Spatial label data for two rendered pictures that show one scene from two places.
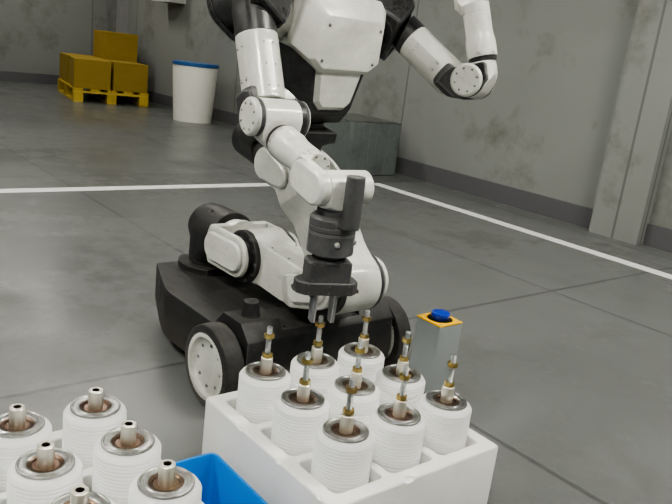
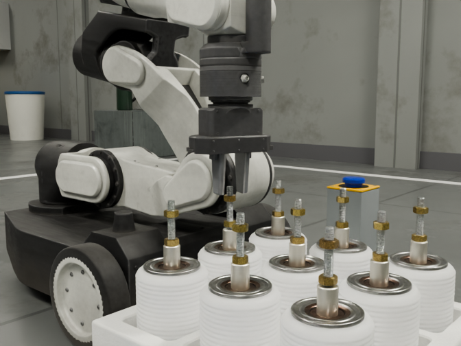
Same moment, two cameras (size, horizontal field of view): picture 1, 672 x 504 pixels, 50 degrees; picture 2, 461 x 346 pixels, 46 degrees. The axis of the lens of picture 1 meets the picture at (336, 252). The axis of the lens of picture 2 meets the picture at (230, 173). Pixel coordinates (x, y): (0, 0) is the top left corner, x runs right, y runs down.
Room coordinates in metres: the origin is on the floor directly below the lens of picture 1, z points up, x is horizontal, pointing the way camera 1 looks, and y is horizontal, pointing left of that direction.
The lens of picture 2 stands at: (0.53, 0.13, 0.47)
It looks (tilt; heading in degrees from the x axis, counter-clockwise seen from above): 8 degrees down; 352
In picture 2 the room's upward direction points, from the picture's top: straight up
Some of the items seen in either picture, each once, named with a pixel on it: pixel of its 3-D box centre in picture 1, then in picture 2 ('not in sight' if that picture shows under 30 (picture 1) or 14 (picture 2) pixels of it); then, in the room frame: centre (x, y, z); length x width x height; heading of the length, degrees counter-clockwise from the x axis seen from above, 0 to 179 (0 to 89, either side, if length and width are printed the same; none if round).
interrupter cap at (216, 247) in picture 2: (315, 360); (230, 248); (1.30, 0.01, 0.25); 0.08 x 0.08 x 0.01
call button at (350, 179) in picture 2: (440, 316); (353, 182); (1.45, -0.24, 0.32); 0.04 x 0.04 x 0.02
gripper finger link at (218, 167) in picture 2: (311, 305); (216, 173); (1.29, 0.03, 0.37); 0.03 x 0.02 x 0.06; 17
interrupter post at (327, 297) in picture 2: (346, 423); (327, 300); (1.04, -0.05, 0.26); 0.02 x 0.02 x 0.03
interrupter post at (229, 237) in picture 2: (316, 354); (230, 239); (1.30, 0.01, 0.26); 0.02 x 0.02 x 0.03
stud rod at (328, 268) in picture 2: (349, 400); (328, 262); (1.04, -0.05, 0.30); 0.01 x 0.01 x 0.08
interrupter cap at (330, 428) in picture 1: (345, 430); (327, 312); (1.04, -0.05, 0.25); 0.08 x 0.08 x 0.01
